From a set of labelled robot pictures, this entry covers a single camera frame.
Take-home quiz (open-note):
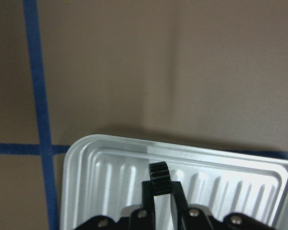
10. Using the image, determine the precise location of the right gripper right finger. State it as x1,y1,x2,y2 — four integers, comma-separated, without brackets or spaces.
171,181,273,230

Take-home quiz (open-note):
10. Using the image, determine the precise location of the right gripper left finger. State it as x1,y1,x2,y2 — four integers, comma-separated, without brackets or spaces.
76,181,156,230

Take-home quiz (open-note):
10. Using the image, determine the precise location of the small black bearing gear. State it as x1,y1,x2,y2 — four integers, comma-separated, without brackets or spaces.
149,161,172,196

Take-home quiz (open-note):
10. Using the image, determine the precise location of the silver ribbed metal tray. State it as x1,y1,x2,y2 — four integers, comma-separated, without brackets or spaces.
60,135,288,230

